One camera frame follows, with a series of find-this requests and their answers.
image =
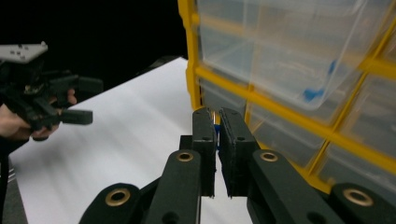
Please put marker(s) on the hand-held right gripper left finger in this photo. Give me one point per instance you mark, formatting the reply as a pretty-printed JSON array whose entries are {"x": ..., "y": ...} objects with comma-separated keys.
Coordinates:
[{"x": 207, "y": 140}]

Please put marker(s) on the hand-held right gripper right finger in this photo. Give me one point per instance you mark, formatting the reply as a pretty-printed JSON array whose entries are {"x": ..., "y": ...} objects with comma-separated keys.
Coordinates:
[{"x": 236, "y": 146}]

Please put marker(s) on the small blue connector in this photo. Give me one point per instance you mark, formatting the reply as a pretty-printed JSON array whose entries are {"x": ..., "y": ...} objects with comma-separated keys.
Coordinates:
[
  {"x": 332, "y": 67},
  {"x": 217, "y": 132},
  {"x": 313, "y": 94}
]

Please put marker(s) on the yellow black organizer cabinet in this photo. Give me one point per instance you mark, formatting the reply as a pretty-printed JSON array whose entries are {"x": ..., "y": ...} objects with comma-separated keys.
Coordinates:
[{"x": 191, "y": 77}]

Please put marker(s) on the clear plastic drawer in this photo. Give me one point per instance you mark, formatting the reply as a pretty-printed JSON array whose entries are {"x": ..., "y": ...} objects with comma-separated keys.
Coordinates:
[{"x": 295, "y": 62}]

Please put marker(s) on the white table board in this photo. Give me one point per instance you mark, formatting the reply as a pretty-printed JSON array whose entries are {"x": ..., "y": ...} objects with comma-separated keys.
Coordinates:
[{"x": 124, "y": 130}]

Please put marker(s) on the set of closed clear drawers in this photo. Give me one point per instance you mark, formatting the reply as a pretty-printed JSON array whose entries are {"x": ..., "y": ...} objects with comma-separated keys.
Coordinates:
[{"x": 224, "y": 53}]

